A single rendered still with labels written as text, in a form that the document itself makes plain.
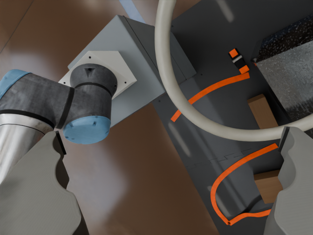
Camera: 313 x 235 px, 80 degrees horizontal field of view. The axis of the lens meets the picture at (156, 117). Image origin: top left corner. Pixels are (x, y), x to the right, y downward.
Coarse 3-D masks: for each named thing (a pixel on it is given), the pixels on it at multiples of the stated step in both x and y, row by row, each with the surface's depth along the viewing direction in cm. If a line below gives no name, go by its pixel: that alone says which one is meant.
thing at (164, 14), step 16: (160, 0) 33; (176, 0) 33; (160, 16) 34; (160, 32) 35; (160, 48) 37; (160, 64) 38; (176, 80) 41; (176, 96) 41; (192, 112) 44; (208, 128) 46; (224, 128) 46; (272, 128) 47; (304, 128) 45
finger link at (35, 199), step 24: (48, 144) 10; (24, 168) 8; (48, 168) 8; (0, 192) 7; (24, 192) 7; (48, 192) 7; (0, 216) 6; (24, 216) 6; (48, 216) 6; (72, 216) 6
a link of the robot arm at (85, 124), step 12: (72, 96) 60; (84, 96) 63; (96, 96) 66; (108, 96) 71; (72, 108) 59; (84, 108) 61; (96, 108) 63; (108, 108) 68; (60, 120) 59; (72, 120) 59; (84, 120) 59; (96, 120) 61; (108, 120) 66; (72, 132) 61; (84, 132) 62; (96, 132) 64; (108, 132) 66
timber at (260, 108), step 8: (256, 96) 146; (264, 96) 136; (248, 104) 140; (256, 104) 138; (264, 104) 136; (256, 112) 140; (264, 112) 138; (256, 120) 141; (264, 120) 139; (272, 120) 137; (264, 128) 141
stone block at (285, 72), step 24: (288, 24) 105; (312, 24) 69; (264, 48) 88; (288, 48) 76; (312, 48) 69; (264, 72) 90; (288, 72) 80; (312, 72) 73; (288, 96) 86; (312, 96) 77; (288, 120) 115
